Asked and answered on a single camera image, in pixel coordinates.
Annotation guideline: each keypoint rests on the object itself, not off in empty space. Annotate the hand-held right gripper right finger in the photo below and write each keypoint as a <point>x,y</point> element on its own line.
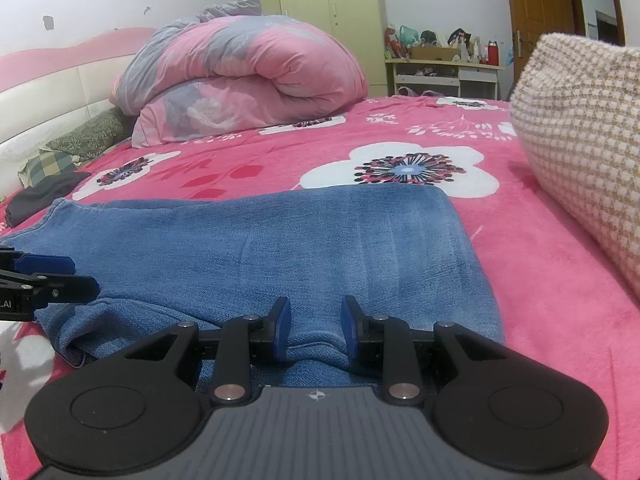
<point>350,327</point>

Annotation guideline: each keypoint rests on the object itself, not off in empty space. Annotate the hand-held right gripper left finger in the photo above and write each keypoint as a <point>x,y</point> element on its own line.
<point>284,325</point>

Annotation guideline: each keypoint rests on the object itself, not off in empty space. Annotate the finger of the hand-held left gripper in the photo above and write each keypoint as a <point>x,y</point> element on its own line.
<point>70,287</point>
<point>45,263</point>

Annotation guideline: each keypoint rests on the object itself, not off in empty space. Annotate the blue denim jeans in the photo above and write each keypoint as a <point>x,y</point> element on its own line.
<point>300,240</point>

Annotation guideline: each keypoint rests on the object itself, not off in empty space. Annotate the dark grey folded cloth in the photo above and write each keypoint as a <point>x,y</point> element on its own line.
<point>40,197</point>

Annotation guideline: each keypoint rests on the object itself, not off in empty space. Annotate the plaid pillow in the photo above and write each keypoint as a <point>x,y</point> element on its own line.
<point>47,165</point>

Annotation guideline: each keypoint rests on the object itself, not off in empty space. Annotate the green floral pillow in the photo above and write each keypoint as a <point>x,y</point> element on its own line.
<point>95,132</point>

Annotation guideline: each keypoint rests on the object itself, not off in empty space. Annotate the pink and white headboard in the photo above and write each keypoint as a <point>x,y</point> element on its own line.
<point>50,90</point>

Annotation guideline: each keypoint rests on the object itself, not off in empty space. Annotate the pink floral blanket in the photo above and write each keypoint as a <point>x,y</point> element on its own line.
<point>525,310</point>

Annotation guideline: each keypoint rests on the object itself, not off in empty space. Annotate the pink and grey quilt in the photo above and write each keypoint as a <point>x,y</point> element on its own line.
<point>250,60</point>

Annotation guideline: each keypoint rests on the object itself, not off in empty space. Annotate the pale yellow desk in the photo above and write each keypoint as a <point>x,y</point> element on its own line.
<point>475,74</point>

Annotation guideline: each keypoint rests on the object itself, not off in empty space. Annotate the cardboard box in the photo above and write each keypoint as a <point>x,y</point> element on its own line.
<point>432,53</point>

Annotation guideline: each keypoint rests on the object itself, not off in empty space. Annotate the beige checkered pillow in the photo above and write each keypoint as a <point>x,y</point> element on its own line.
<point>590,160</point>

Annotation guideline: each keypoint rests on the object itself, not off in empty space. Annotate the teal plastic bag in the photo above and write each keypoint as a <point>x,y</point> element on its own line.
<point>409,35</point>

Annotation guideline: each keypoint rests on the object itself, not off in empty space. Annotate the red thermos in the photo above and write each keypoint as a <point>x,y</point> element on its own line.
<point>493,54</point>

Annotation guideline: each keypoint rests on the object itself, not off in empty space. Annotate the pale yellow wardrobe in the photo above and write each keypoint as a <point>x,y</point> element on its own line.
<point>325,10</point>

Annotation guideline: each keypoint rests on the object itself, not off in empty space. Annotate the brown wooden door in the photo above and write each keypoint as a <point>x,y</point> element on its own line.
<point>540,0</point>

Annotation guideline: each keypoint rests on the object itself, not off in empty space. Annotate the dark brown door frame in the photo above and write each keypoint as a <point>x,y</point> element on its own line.
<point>615,0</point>

